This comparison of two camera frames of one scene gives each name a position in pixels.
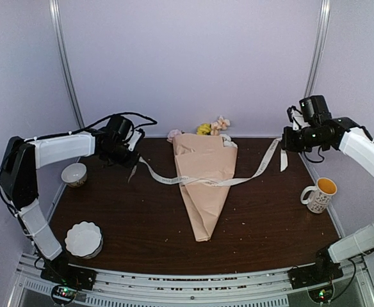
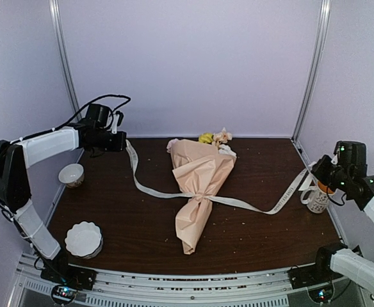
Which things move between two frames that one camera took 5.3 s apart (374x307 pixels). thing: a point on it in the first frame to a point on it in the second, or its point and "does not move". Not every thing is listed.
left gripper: [130, 162] to [121, 144]
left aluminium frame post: [56, 10] does not move
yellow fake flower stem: [204, 128] to [206, 137]
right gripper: [287, 143] to [317, 169]
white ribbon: [193, 180] to [207, 198]
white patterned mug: [320, 196] does not move
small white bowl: [74, 174] does not move
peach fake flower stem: [221, 124] to [221, 137]
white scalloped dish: [84, 239] does not move
